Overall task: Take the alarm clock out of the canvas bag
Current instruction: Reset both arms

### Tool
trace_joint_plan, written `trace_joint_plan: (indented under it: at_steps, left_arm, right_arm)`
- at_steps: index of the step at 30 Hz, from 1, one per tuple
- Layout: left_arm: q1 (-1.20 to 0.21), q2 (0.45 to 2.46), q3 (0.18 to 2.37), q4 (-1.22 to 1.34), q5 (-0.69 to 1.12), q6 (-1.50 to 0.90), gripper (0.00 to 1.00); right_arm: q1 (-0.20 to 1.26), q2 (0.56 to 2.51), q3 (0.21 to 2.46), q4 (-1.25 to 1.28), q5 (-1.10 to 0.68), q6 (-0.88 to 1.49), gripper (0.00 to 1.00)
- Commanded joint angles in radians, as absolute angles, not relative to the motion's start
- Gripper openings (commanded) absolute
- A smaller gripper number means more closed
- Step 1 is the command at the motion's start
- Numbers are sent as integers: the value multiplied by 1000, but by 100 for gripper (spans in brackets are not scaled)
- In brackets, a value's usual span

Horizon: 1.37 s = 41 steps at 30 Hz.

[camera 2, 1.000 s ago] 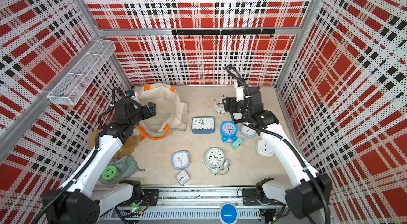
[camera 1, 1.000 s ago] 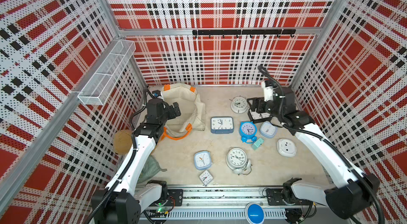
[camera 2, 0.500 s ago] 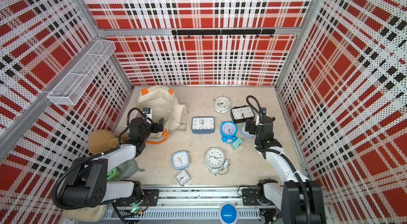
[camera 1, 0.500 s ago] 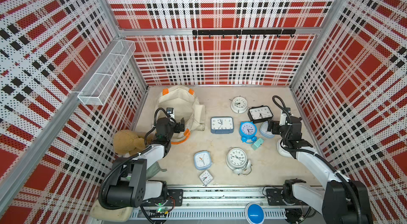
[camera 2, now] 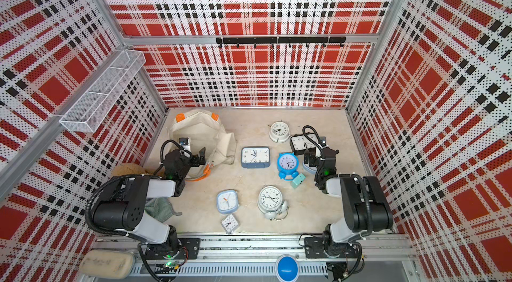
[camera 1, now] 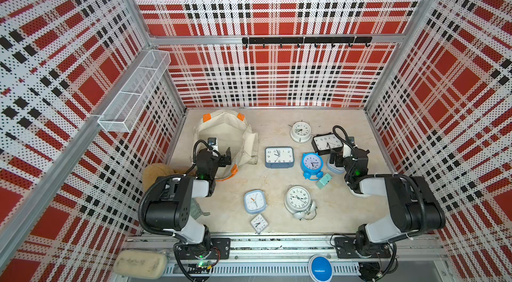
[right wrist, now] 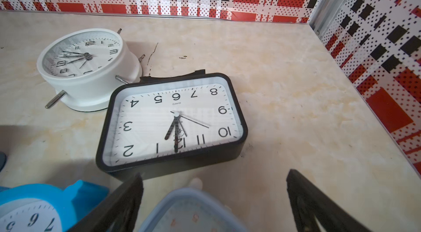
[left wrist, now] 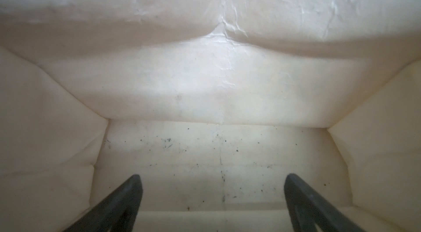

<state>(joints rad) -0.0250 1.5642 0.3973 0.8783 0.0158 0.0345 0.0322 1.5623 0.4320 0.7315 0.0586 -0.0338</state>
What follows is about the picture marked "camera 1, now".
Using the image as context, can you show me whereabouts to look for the black rectangular alarm clock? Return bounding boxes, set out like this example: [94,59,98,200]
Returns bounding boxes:
[311,133,344,155]

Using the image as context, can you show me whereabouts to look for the blue round twin-bell alarm clock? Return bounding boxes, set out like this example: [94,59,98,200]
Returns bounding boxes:
[301,153,323,181]

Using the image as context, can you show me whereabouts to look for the teal small clock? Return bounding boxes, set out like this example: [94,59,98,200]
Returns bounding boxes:
[316,173,332,189]

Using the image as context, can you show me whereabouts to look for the beige canvas bag orange handles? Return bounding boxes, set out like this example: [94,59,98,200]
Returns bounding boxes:
[194,109,259,181]

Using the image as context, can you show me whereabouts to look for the black and white round clock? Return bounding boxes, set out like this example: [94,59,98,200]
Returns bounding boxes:
[290,121,312,143]

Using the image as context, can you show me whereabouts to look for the dark blue square alarm clock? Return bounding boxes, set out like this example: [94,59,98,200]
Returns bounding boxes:
[264,147,295,169]

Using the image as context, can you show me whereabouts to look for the light blue square alarm clock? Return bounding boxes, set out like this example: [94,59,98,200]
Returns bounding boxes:
[243,189,267,215]

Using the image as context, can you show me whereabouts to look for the white twin-bell small clock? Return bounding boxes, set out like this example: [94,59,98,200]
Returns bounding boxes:
[285,185,317,221]

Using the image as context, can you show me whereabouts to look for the small white square clock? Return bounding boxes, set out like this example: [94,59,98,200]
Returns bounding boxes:
[250,214,269,234]

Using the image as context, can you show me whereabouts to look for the white oval clock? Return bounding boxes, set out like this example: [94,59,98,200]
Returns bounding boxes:
[349,187,367,198]

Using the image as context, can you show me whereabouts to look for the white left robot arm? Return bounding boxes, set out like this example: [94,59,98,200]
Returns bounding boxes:
[138,137,232,259]

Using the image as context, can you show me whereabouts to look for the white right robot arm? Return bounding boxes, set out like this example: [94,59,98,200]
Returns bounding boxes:
[334,134,446,258]

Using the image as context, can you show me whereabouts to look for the brown teddy bear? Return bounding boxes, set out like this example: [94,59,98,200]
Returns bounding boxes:
[142,163,175,193]

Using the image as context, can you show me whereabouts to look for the blue round button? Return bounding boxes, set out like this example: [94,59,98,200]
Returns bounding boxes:
[307,255,333,282]

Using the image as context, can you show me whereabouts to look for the beige sponge block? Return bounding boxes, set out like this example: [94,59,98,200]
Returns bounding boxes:
[113,250,168,279]

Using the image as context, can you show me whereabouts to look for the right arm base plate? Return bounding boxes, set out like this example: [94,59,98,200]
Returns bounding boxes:
[333,237,391,259]

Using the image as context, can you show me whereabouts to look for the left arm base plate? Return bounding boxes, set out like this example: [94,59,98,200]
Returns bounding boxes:
[175,238,231,260]

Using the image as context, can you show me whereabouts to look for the white wire mesh basket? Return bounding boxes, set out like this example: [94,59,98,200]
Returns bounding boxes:
[99,50,170,133]

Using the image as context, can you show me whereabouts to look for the black hook rail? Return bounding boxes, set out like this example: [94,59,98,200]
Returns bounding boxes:
[241,36,373,47]

